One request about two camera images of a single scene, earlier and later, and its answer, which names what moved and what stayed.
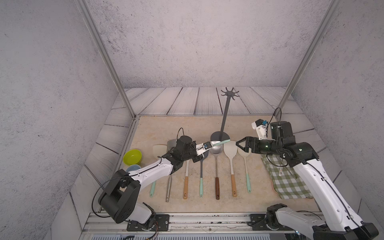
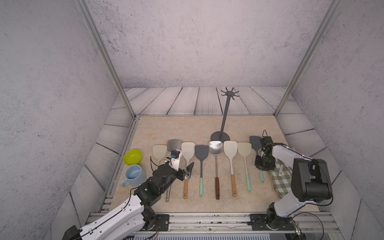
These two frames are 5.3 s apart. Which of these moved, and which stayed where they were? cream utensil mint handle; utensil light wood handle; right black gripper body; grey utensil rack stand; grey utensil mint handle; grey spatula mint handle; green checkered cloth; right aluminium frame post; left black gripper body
Moved: right black gripper body; left black gripper body; grey utensil mint handle
Stayed: right aluminium frame post; utensil light wood handle; grey spatula mint handle; cream utensil mint handle; grey utensil rack stand; green checkered cloth
